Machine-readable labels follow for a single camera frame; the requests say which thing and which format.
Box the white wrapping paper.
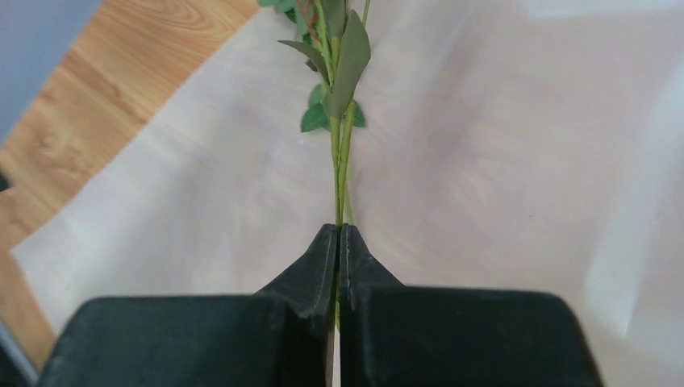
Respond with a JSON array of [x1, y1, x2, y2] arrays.
[[6, 1, 683, 386]]

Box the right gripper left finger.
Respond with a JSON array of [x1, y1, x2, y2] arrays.
[[39, 224, 339, 386]]

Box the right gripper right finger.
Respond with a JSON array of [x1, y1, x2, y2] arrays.
[[339, 225, 603, 386]]

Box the pink and white flowers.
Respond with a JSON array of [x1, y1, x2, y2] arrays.
[[258, 1, 371, 226]]

